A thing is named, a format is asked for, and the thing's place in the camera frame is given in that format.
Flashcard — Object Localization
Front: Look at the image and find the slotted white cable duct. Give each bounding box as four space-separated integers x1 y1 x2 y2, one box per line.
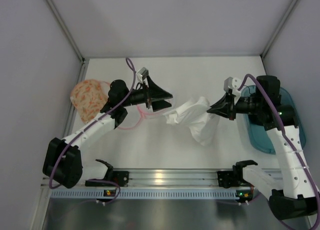
50 188 253 200

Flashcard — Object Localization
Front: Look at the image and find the teal plastic basin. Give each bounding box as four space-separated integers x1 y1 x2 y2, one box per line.
240 85 308 155

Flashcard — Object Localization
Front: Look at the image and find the right aluminium frame post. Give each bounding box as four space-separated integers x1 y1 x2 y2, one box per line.
260 0 301 61

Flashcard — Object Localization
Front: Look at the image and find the orange patterned bra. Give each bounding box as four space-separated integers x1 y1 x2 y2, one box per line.
70 79 110 124

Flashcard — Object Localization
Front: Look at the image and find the aluminium frame post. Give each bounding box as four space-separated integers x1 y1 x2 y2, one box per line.
37 0 87 63
260 0 301 61

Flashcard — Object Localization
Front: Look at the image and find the white bra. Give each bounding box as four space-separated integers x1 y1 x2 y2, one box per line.
163 96 220 146

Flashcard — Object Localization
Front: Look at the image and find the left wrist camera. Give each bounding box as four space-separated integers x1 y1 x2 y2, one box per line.
135 67 149 83

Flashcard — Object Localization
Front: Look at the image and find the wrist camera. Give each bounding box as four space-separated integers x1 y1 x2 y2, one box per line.
135 67 149 83
223 77 243 96

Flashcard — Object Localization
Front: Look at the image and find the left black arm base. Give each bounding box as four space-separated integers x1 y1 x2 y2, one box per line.
85 170 130 187

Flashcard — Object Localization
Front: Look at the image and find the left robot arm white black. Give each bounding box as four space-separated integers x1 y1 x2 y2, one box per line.
42 76 173 189

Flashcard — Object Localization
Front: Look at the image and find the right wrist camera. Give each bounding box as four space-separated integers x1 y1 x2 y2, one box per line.
223 77 243 96

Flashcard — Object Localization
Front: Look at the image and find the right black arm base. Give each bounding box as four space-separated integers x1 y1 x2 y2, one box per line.
217 171 251 188

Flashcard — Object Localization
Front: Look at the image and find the white mesh laundry bag pink trim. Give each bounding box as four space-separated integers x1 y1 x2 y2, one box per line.
117 105 161 130

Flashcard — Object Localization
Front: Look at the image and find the left aluminium frame post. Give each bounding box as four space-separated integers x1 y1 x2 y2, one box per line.
37 0 87 63

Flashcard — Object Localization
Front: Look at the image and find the aluminium front rail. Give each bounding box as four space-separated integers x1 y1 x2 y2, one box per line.
74 168 232 188

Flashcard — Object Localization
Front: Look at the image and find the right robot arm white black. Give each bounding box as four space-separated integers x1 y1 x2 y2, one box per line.
207 74 320 220

